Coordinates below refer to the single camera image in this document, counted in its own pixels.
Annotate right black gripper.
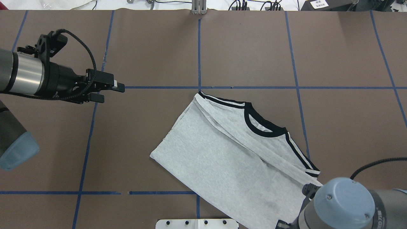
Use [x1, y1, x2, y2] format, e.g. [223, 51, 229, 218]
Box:
[275, 184, 320, 229]

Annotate grey cartoon print t-shirt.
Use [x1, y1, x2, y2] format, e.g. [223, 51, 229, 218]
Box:
[150, 91, 321, 229]

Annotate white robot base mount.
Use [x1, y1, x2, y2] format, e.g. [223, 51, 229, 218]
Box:
[155, 219, 239, 229]

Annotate clear plastic bag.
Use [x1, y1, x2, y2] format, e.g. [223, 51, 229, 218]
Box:
[38, 0, 98, 10]

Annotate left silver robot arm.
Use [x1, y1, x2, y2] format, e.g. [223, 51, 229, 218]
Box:
[0, 29, 125, 171]

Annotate aluminium frame post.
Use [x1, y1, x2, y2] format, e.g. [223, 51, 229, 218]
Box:
[191, 0, 207, 15]

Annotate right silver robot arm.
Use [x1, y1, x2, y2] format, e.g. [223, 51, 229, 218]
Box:
[276, 178, 407, 229]

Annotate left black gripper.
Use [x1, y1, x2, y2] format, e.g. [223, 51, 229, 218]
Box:
[17, 30, 125, 103]

